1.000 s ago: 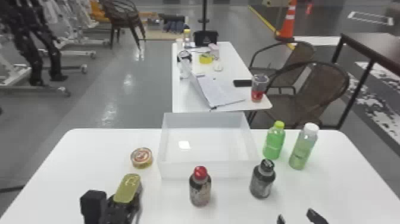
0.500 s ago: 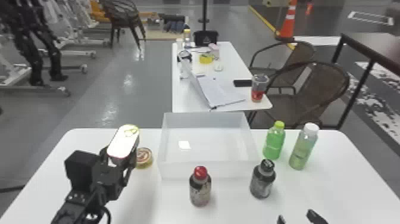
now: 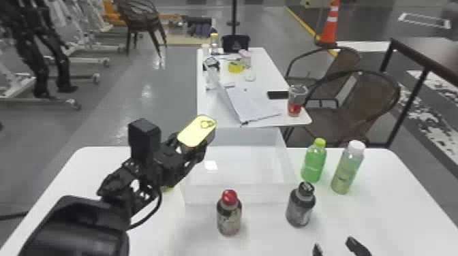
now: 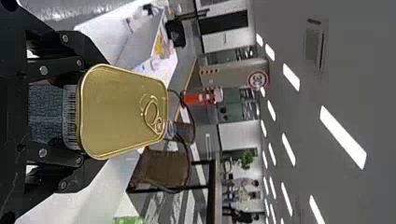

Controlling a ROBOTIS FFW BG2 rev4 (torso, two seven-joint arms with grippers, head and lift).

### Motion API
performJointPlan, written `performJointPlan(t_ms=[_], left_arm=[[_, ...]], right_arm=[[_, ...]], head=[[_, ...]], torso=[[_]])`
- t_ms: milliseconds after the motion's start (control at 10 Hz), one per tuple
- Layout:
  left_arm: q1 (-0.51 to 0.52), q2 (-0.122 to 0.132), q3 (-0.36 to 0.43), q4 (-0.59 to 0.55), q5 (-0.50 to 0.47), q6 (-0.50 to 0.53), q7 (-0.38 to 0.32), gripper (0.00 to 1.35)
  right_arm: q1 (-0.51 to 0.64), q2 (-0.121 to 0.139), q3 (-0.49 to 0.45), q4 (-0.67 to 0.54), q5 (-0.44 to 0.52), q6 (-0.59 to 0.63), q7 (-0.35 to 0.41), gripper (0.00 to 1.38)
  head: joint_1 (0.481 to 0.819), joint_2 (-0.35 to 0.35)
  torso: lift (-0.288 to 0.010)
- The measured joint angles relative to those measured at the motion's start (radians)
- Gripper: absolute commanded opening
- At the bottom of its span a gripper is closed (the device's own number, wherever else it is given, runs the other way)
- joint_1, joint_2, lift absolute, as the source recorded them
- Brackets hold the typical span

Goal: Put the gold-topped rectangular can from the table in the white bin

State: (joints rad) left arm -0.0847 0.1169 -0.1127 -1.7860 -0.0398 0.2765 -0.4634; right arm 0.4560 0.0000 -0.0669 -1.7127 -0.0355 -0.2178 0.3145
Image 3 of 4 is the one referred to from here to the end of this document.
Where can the pale green bottle white cap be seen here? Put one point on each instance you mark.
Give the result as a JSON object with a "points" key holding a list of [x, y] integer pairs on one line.
{"points": [[346, 169]]}

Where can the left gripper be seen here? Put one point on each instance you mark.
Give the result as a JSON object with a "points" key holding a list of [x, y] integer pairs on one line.
{"points": [[171, 162]]}

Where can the black phone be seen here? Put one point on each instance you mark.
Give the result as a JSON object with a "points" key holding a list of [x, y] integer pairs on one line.
{"points": [[277, 94]]}

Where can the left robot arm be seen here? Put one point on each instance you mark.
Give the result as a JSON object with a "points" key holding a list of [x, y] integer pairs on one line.
{"points": [[75, 228]]}

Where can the black bag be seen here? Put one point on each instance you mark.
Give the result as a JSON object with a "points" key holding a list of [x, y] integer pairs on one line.
{"points": [[235, 43]]}

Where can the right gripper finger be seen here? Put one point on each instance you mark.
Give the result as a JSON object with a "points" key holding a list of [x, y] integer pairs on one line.
{"points": [[317, 251], [357, 248]]}

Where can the dark bottle black cap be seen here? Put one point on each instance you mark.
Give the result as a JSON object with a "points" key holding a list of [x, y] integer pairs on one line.
{"points": [[300, 207]]}

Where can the orange cone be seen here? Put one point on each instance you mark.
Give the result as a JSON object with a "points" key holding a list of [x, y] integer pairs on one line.
{"points": [[330, 25]]}

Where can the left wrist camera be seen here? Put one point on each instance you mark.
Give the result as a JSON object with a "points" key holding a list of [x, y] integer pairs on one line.
{"points": [[144, 140]]}

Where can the yellow tape roll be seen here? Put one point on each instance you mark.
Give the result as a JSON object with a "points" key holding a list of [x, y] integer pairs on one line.
{"points": [[236, 67]]}

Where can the dark side table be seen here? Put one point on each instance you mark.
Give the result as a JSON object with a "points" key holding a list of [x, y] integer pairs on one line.
{"points": [[429, 53]]}

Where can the brown chair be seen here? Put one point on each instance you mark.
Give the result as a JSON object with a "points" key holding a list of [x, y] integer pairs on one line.
{"points": [[343, 60], [139, 16], [361, 107]]}

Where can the white side table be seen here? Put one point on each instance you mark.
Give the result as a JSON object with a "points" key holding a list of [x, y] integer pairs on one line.
{"points": [[264, 78]]}

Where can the white papers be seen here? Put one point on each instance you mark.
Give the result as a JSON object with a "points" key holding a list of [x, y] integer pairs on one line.
{"points": [[247, 103]]}

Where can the dark bottle red cap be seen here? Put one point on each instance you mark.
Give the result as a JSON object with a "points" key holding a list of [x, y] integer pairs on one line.
{"points": [[229, 216]]}

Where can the clear box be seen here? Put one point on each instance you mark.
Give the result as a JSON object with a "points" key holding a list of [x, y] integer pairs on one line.
{"points": [[243, 171]]}

